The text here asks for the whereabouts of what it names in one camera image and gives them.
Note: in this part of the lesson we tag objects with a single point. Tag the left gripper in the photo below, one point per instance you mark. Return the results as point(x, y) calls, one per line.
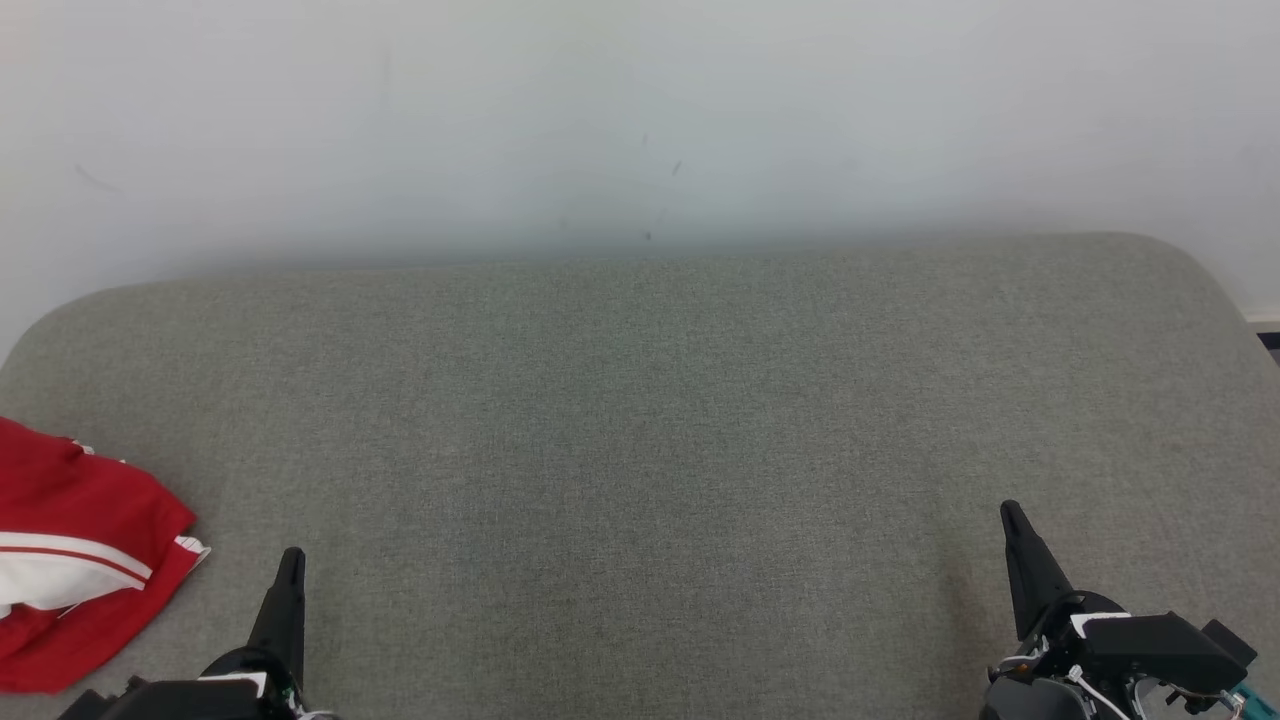
point(275, 690)

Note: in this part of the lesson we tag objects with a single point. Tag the red Bulls jersey white sleeves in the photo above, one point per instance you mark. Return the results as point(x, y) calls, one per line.
point(80, 500)

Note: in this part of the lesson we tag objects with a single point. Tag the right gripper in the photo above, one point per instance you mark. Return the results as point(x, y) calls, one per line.
point(1040, 690)

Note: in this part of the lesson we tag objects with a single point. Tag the white and black baseboard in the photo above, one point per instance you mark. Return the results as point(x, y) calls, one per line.
point(1268, 325)

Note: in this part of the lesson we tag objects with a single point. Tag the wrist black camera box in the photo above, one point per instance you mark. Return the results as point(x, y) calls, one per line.
point(160, 702)
point(1160, 650)

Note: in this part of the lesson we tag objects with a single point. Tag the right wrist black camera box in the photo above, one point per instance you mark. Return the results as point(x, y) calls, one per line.
point(1160, 650)

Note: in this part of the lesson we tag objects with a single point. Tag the grey fabric sofa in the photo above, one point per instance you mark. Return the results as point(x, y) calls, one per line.
point(640, 470)

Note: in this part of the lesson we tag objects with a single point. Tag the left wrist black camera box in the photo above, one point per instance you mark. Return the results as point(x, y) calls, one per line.
point(160, 702)

